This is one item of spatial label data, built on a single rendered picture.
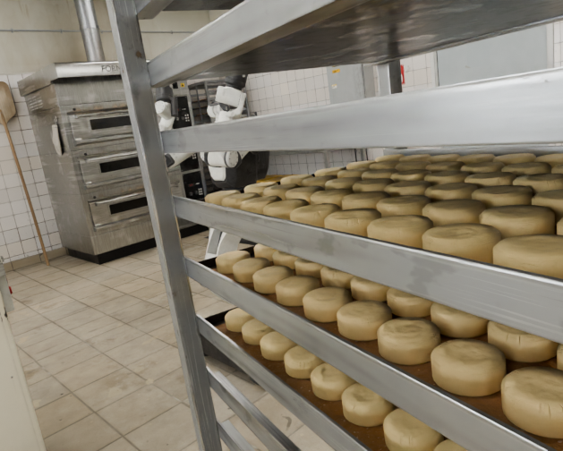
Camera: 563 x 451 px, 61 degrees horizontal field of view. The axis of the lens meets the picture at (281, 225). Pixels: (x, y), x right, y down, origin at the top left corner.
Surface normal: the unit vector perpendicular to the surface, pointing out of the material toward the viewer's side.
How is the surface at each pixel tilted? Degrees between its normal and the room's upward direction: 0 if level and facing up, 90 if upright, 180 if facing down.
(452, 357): 0
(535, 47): 90
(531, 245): 0
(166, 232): 90
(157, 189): 90
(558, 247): 0
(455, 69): 90
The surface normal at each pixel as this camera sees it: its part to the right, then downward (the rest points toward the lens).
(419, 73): -0.71, 0.25
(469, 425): -0.85, 0.23
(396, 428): -0.14, -0.96
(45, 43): 0.69, 0.07
